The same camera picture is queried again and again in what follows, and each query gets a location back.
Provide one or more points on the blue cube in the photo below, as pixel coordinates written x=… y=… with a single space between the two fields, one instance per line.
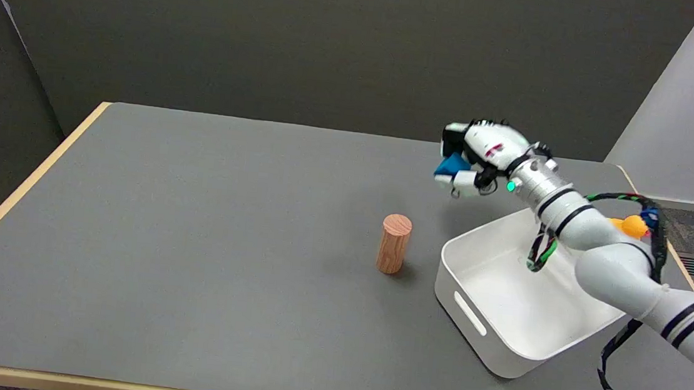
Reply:
x=451 y=164

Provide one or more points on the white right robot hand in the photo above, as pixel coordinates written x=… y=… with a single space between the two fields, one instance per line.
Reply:
x=494 y=147

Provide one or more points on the white plastic box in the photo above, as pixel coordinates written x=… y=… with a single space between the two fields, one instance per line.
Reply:
x=512 y=297

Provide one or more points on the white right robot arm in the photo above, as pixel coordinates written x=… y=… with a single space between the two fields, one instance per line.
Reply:
x=605 y=254

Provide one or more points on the wooden cylinder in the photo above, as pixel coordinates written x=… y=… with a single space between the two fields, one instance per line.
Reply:
x=393 y=244

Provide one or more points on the orange toy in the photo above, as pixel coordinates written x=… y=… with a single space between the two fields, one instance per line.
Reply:
x=632 y=226

